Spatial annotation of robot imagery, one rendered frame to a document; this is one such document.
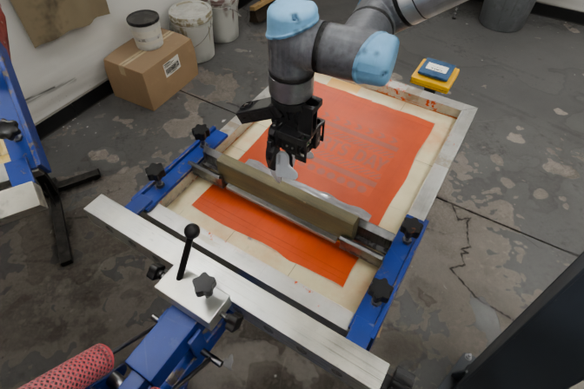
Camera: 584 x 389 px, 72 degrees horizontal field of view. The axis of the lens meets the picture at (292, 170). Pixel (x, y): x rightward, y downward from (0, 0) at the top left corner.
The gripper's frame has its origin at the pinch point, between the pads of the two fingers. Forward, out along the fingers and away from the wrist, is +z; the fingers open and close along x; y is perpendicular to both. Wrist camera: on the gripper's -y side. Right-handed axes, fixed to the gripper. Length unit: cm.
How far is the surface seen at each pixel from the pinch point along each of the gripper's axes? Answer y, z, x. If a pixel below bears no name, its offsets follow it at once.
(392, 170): 16.9, 16.5, 27.1
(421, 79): 10, 17, 71
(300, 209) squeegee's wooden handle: 5.1, 9.3, -1.1
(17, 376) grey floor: -87, 112, -62
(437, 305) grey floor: 47, 112, 52
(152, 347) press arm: -1.3, 8.0, -39.5
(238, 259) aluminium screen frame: -0.9, 13.1, -16.4
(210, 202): -17.4, 16.6, -5.7
